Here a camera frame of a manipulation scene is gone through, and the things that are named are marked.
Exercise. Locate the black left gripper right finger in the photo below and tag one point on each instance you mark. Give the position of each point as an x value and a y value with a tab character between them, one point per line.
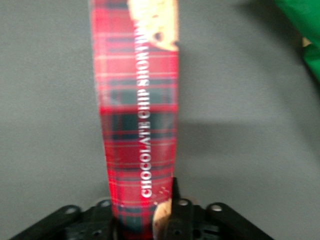
200	220

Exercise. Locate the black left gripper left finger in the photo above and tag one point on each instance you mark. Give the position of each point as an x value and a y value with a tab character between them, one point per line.
75	222

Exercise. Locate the red tartan cookie box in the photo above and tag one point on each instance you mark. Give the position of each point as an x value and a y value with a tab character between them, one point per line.
137	112

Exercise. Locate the green chips bag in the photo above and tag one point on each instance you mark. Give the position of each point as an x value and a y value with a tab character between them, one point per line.
303	27

